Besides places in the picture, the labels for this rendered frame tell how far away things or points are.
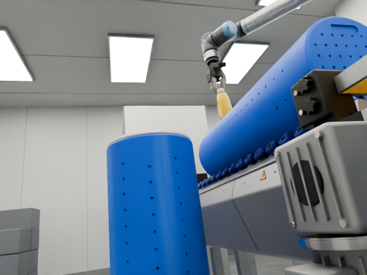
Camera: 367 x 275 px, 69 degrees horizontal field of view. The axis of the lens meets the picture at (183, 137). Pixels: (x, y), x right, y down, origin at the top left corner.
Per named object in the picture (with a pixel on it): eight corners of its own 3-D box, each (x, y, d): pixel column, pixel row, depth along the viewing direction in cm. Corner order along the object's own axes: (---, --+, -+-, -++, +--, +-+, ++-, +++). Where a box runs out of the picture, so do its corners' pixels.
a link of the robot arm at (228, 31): (235, 19, 150) (218, 31, 158) (225, 18, 142) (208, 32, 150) (242, 34, 150) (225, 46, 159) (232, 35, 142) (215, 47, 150)
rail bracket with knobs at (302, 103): (339, 135, 52) (325, 88, 55) (372, 120, 46) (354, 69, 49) (297, 136, 50) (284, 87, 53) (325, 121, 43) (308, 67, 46)
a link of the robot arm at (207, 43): (208, 28, 152) (196, 38, 159) (212, 46, 148) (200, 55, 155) (219, 34, 158) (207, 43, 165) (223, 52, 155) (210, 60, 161)
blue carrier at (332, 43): (252, 178, 145) (241, 129, 153) (423, 113, 64) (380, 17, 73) (203, 184, 137) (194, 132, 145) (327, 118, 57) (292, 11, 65)
